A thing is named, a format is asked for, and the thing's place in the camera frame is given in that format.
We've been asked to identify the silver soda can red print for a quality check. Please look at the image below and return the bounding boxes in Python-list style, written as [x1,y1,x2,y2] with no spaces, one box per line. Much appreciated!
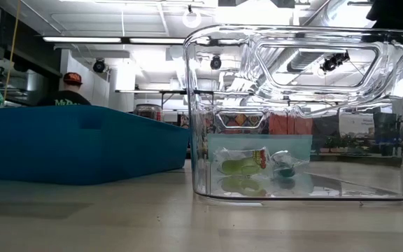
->
[133,103,164,123]

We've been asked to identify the green gummy candy packet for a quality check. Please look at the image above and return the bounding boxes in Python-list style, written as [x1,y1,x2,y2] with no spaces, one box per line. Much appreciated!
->
[214,146,271,178]

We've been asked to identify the teal gummy candy packet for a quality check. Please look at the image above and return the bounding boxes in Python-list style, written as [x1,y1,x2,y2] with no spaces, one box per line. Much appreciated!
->
[269,150,309,179]

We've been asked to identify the dark blue plastic bin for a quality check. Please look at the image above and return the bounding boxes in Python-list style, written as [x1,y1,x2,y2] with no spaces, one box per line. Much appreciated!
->
[0,104,191,186]

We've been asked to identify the clear plastic bin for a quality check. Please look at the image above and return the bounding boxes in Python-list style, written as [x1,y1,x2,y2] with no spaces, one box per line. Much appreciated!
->
[183,23,403,202]

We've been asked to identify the black shelf beam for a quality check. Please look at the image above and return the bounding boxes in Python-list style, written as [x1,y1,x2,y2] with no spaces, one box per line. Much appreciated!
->
[114,89,188,95]

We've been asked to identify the orange storage boxes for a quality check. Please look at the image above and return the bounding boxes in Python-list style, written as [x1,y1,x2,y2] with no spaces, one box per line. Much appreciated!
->
[269,115,313,136]

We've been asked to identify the translucent green plastic bin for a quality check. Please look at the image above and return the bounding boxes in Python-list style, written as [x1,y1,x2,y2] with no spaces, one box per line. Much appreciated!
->
[207,133,313,164]

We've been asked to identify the ceiling light strip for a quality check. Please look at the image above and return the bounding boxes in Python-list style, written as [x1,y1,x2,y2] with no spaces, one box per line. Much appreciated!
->
[42,36,122,44]
[129,37,185,45]

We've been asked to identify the person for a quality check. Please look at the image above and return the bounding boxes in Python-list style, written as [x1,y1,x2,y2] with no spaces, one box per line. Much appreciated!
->
[36,71,92,107]

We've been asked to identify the potted plants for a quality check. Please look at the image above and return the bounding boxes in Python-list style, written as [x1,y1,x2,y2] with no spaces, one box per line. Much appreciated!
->
[318,134,363,155]

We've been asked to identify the dark storage rack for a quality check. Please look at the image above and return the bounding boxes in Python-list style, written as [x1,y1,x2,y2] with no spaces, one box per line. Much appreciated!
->
[0,0,64,106]

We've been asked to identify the colourful wall poster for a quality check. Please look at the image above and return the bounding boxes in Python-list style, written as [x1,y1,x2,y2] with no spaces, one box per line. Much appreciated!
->
[218,111,271,136]

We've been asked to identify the black ceiling camera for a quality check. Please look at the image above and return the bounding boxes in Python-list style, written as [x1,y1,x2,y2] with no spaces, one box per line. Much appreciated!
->
[210,55,223,71]
[92,58,107,74]

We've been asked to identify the yellow hanging cord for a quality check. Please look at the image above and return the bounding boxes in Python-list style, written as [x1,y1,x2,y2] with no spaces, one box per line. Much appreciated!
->
[3,0,22,101]

